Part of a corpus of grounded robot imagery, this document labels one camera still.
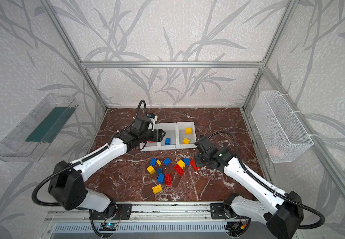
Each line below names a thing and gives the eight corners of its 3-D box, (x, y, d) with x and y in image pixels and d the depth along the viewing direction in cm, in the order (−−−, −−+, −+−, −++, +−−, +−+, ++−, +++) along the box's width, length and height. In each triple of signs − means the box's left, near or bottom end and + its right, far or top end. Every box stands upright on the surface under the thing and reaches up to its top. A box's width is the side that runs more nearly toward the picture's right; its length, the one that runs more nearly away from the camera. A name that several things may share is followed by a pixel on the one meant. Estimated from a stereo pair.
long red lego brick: (166, 187, 83) (166, 185, 81) (164, 176, 87) (164, 174, 85) (173, 185, 84) (172, 183, 82) (170, 174, 88) (170, 172, 86)
